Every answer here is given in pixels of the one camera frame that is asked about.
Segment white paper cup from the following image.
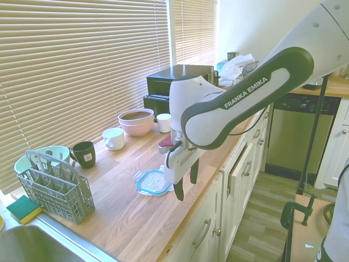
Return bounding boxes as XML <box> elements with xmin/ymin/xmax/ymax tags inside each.
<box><xmin>156</xmin><ymin>113</ymin><xmax>172</xmax><ymax>134</ymax></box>

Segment dark green mug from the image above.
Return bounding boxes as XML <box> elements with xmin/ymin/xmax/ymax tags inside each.
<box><xmin>68</xmin><ymin>141</ymin><xmax>97</xmax><ymax>169</ymax></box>

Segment green and yellow sponge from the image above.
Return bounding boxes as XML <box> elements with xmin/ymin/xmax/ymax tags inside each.
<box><xmin>5</xmin><ymin>195</ymin><xmax>43</xmax><ymax>225</ymax></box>

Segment teal-rimmed clear container lid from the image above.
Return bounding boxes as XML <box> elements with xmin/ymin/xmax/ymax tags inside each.
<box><xmin>135</xmin><ymin>168</ymin><xmax>174</xmax><ymax>197</ymax></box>

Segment pink bowl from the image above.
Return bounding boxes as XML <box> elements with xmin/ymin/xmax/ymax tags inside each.
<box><xmin>119</xmin><ymin>117</ymin><xmax>155</xmax><ymax>137</ymax></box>

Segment white kitchen base cabinets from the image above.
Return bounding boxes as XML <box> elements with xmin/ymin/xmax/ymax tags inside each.
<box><xmin>166</xmin><ymin>105</ymin><xmax>273</xmax><ymax>262</ymax></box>

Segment red and grey wrist camera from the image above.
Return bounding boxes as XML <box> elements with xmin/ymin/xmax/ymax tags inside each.
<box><xmin>158</xmin><ymin>138</ymin><xmax>176</xmax><ymax>155</ymax></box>

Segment grey plastic cutlery basket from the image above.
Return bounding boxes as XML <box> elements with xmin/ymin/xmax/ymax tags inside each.
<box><xmin>16</xmin><ymin>149</ymin><xmax>96</xmax><ymax>225</ymax></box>

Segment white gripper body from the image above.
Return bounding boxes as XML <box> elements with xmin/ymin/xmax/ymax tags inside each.
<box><xmin>163</xmin><ymin>148</ymin><xmax>202</xmax><ymax>183</ymax></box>

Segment narrow beige window blind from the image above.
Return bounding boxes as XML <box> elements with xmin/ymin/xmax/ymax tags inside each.
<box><xmin>171</xmin><ymin>0</ymin><xmax>219</xmax><ymax>67</ymax></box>

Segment black camera stand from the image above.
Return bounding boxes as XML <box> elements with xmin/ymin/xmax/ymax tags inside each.
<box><xmin>296</xmin><ymin>76</ymin><xmax>328</xmax><ymax>195</ymax></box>

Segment black toaster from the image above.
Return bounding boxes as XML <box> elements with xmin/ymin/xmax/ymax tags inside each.
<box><xmin>143</xmin><ymin>94</ymin><xmax>172</xmax><ymax>124</ymax></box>

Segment white cabinet beside dishwasher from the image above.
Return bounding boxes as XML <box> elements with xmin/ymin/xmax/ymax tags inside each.
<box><xmin>316</xmin><ymin>98</ymin><xmax>349</xmax><ymax>189</ymax></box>

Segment stainless steel dishwasher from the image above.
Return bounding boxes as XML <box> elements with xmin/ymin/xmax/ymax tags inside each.
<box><xmin>266</xmin><ymin>94</ymin><xmax>341</xmax><ymax>176</ymax></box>

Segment wide beige window blind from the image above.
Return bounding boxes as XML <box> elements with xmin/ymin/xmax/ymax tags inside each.
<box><xmin>0</xmin><ymin>0</ymin><xmax>171</xmax><ymax>195</ymax></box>

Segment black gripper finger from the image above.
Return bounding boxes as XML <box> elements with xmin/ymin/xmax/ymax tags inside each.
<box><xmin>189</xmin><ymin>159</ymin><xmax>201</xmax><ymax>185</ymax></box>
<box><xmin>173</xmin><ymin>180</ymin><xmax>185</xmax><ymax>202</ymax></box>

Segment black toaster oven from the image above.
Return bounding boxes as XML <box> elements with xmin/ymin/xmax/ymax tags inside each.
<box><xmin>146</xmin><ymin>64</ymin><xmax>215</xmax><ymax>97</ymax></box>

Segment green metal clamp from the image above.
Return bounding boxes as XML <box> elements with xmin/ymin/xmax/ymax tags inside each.
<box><xmin>280</xmin><ymin>193</ymin><xmax>317</xmax><ymax>230</ymax></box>

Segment green hose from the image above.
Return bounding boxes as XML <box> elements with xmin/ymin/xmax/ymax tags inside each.
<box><xmin>322</xmin><ymin>201</ymin><xmax>338</xmax><ymax>223</ymax></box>

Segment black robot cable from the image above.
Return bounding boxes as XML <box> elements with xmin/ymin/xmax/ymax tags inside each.
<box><xmin>228</xmin><ymin>105</ymin><xmax>271</xmax><ymax>137</ymax></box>

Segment black food tray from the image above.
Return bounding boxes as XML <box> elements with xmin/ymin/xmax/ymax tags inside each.
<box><xmin>302</xmin><ymin>79</ymin><xmax>324</xmax><ymax>91</ymax></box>

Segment white ceramic mug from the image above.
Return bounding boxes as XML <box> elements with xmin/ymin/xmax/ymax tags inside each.
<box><xmin>102</xmin><ymin>127</ymin><xmax>125</xmax><ymax>151</ymax></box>

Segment stainless steel sink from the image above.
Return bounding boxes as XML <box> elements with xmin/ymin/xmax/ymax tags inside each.
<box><xmin>0</xmin><ymin>222</ymin><xmax>118</xmax><ymax>262</ymax></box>

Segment mint green bowl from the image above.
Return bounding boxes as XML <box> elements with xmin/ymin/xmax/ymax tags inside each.
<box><xmin>14</xmin><ymin>146</ymin><xmax>70</xmax><ymax>175</ymax></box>

